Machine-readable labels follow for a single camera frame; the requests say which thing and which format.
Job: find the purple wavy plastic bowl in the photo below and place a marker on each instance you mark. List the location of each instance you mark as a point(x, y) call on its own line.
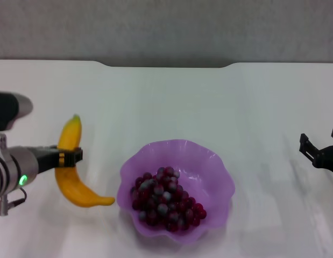
point(209, 182)

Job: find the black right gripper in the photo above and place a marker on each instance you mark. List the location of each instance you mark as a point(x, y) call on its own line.
point(327, 158)

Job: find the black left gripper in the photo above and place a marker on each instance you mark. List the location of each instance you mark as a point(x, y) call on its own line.
point(48, 160)

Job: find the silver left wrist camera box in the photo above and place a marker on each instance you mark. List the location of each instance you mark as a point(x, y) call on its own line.
point(7, 110)

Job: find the yellow banana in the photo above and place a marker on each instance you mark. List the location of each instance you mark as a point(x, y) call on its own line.
point(72, 185)

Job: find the red purple grape bunch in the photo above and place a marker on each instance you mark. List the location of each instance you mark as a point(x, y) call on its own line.
point(166, 199)

